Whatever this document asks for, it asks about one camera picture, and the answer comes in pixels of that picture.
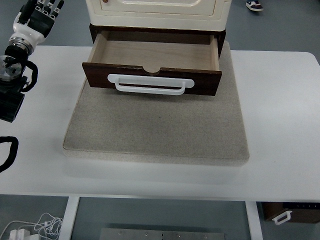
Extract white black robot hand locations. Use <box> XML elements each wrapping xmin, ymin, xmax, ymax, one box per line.
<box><xmin>12</xmin><ymin>0</ymin><xmax>65</xmax><ymax>47</ymax></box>

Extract dark brown wooden drawer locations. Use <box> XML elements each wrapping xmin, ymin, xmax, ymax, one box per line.
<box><xmin>81</xmin><ymin>30</ymin><xmax>223</xmax><ymax>97</ymax></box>

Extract white drawer handle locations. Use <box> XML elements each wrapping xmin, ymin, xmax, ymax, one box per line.
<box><xmin>107</xmin><ymin>73</ymin><xmax>195</xmax><ymax>96</ymax></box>

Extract cream cabinet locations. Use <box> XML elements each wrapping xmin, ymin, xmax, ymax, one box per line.
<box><xmin>85</xmin><ymin>0</ymin><xmax>232</xmax><ymax>32</ymax></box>

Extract beige mat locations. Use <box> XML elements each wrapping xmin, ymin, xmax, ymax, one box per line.
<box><xmin>61</xmin><ymin>41</ymin><xmax>251</xmax><ymax>167</ymax></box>

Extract white table leg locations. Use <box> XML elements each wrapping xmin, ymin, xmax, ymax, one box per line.
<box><xmin>244</xmin><ymin>200</ymin><xmax>264</xmax><ymax>240</ymax></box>
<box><xmin>59</xmin><ymin>196</ymin><xmax>81</xmax><ymax>240</ymax></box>

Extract white power adapter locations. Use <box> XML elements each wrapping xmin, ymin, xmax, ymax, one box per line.
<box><xmin>9</xmin><ymin>228</ymin><xmax>31</xmax><ymax>240</ymax></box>

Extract person's shoe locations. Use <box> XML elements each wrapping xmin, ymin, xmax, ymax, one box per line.
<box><xmin>245</xmin><ymin>0</ymin><xmax>264</xmax><ymax>12</ymax></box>

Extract brown wooden box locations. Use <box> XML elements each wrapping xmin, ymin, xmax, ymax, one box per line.
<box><xmin>262</xmin><ymin>201</ymin><xmax>320</xmax><ymax>225</ymax></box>

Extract white cable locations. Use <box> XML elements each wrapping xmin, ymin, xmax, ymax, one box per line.
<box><xmin>0</xmin><ymin>212</ymin><xmax>64</xmax><ymax>240</ymax></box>

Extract white box handle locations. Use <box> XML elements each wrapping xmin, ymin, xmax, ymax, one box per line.
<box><xmin>271</xmin><ymin>209</ymin><xmax>293</xmax><ymax>226</ymax></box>

